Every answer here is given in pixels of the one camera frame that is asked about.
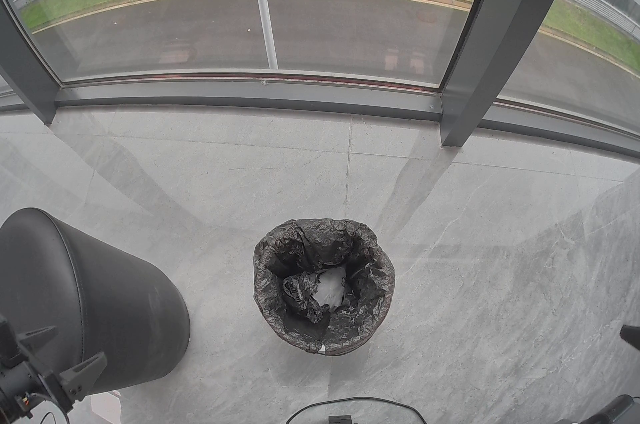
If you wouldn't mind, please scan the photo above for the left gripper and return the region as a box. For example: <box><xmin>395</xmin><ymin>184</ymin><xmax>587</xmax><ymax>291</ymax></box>
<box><xmin>0</xmin><ymin>326</ymin><xmax>108</xmax><ymax>418</ymax></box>

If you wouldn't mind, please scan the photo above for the black plastic bag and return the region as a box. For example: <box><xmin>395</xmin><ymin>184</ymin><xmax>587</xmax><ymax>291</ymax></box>
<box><xmin>253</xmin><ymin>218</ymin><xmax>396</xmax><ymax>357</ymax></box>

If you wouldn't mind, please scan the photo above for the crumpled white paper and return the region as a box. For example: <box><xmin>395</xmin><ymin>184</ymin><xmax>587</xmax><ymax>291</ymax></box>
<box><xmin>314</xmin><ymin>266</ymin><xmax>347</xmax><ymax>308</ymax></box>

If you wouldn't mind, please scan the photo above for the window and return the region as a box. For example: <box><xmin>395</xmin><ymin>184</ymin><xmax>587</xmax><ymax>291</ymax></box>
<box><xmin>0</xmin><ymin>0</ymin><xmax>640</xmax><ymax>148</ymax></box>

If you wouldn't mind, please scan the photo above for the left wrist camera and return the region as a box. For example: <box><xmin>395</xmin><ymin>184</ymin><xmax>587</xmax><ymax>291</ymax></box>
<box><xmin>0</xmin><ymin>316</ymin><xmax>16</xmax><ymax>365</ymax></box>

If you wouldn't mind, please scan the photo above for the black cable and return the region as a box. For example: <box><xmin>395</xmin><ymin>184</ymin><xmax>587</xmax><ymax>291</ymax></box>
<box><xmin>289</xmin><ymin>396</ymin><xmax>427</xmax><ymax>424</ymax></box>

